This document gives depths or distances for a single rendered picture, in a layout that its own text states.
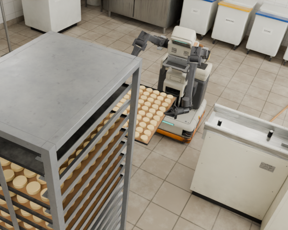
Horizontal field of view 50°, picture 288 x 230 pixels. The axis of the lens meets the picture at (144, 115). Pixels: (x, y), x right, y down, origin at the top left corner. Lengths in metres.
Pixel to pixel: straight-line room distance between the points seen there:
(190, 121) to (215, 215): 1.07
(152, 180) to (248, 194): 0.94
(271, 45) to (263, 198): 3.39
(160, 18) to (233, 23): 1.29
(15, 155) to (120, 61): 0.56
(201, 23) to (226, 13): 0.49
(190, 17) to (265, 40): 1.37
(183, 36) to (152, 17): 3.10
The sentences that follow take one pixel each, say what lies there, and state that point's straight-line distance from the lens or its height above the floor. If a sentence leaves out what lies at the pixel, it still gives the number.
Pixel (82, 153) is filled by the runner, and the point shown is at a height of 1.61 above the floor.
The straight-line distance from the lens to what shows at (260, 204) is 2.98.
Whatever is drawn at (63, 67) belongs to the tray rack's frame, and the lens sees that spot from 1.28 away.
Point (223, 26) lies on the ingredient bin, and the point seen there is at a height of 0.39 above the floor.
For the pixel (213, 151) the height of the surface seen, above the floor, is 0.66.
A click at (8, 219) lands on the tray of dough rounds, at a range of 1.54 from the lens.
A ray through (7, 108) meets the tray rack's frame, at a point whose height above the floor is 1.82.
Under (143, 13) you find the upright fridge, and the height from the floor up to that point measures 0.31.
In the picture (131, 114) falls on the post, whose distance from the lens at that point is 1.52.
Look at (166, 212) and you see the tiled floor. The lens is 3.02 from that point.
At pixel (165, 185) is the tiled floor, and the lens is 3.20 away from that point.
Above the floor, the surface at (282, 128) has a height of 0.89.
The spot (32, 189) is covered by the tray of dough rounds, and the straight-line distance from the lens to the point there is 1.24.
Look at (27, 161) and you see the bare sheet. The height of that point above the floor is 1.67.
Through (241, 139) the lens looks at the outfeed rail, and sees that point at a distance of 2.56.
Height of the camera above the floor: 2.47
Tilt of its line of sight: 39 degrees down
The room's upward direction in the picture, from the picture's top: 7 degrees clockwise
